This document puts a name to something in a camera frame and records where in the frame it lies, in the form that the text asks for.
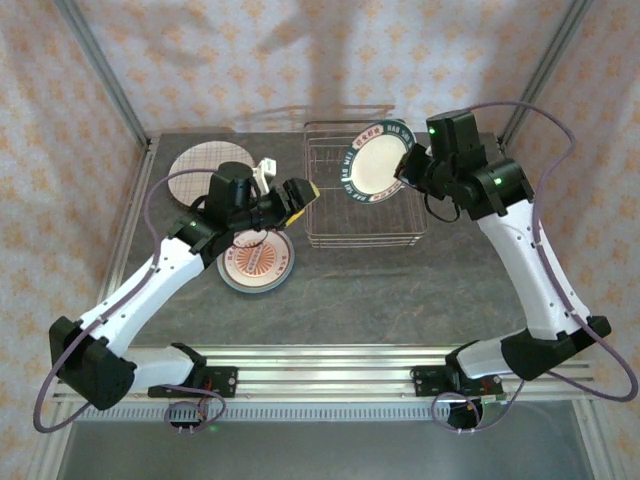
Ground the slotted cable duct strip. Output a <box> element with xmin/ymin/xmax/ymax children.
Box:
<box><xmin>74</xmin><ymin>403</ymin><xmax>576</xmax><ymax>422</ymax></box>

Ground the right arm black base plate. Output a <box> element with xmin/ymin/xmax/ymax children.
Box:
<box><xmin>409</xmin><ymin>366</ymin><xmax>504</xmax><ymax>400</ymax></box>

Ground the aluminium frame post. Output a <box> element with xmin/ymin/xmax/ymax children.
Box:
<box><xmin>497</xmin><ymin>0</ymin><xmax>595</xmax><ymax>151</ymax></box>
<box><xmin>53</xmin><ymin>0</ymin><xmax>152</xmax><ymax>151</ymax></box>

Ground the aluminium mounting rail beam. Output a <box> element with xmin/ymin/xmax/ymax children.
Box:
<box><xmin>52</xmin><ymin>343</ymin><xmax>601</xmax><ymax>404</ymax></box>

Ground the wire dish rack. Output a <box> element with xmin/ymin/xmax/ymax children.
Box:
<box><xmin>302</xmin><ymin>119</ymin><xmax>429</xmax><ymax>250</ymax></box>

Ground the small plate green lettered rim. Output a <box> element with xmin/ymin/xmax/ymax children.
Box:
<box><xmin>338</xmin><ymin>119</ymin><xmax>419</xmax><ymax>206</ymax></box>

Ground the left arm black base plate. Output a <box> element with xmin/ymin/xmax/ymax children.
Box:
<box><xmin>147</xmin><ymin>366</ymin><xmax>239</xmax><ymax>400</ymax></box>

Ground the thin black wire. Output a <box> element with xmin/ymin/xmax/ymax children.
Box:
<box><xmin>232</xmin><ymin>227</ymin><xmax>274</xmax><ymax>249</ymax></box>
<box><xmin>423</xmin><ymin>192</ymin><xmax>459</xmax><ymax>225</ymax></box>

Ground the blue grid line plate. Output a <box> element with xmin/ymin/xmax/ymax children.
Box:
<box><xmin>167</xmin><ymin>142</ymin><xmax>256</xmax><ymax>206</ymax></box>

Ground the grey metal sheet panel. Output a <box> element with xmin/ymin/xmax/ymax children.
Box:
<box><xmin>54</xmin><ymin>418</ymin><xmax>596</xmax><ymax>480</ymax></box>

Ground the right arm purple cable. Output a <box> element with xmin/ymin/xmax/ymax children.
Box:
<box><xmin>432</xmin><ymin>101</ymin><xmax>640</xmax><ymax>435</ymax></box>

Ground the small plate orange sunburst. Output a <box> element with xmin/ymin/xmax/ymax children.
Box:
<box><xmin>223</xmin><ymin>229</ymin><xmax>293</xmax><ymax>290</ymax></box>

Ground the watermelon print plate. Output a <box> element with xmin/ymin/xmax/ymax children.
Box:
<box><xmin>216</xmin><ymin>234</ymin><xmax>297</xmax><ymax>297</ymax></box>

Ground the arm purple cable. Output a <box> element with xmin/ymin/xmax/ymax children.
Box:
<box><xmin>33</xmin><ymin>168</ymin><xmax>226</xmax><ymax>435</ymax></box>
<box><xmin>432</xmin><ymin>101</ymin><xmax>640</xmax><ymax>435</ymax></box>

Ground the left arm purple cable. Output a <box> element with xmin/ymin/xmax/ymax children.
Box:
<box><xmin>33</xmin><ymin>168</ymin><xmax>226</xmax><ymax>435</ymax></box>

